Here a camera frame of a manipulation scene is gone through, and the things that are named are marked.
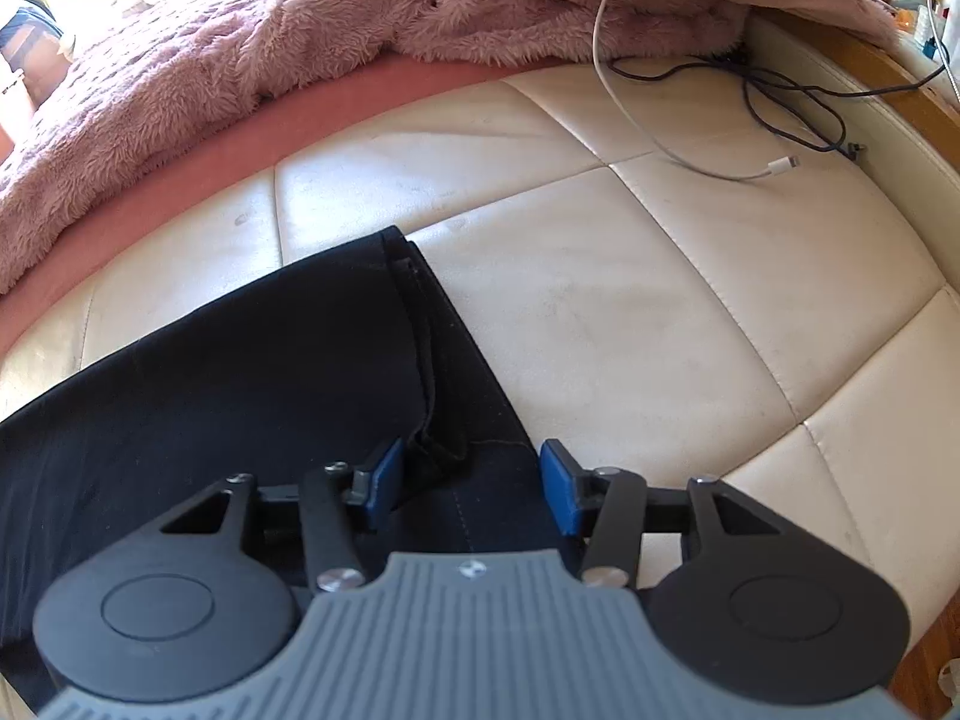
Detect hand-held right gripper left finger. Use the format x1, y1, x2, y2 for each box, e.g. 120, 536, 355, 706
161, 439, 404, 592

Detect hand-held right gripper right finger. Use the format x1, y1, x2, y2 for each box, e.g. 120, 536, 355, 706
541, 439, 785, 587

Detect black pants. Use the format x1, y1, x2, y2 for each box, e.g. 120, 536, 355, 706
0, 225, 587, 713

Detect cream leather bed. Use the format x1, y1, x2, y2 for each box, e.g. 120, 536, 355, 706
0, 52, 950, 720

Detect salmon pink bedsheet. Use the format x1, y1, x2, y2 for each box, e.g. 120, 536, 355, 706
0, 52, 541, 350

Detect pink fluffy blanket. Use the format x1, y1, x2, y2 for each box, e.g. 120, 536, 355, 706
0, 0, 901, 295

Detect white charger plug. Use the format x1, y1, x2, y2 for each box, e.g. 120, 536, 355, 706
894, 0, 952, 59

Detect white charging cable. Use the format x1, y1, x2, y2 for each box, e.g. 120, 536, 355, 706
591, 0, 803, 182

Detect black cable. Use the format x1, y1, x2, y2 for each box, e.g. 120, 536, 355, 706
606, 51, 947, 160

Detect wooden bed frame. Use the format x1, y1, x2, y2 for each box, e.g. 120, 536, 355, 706
742, 6, 960, 720

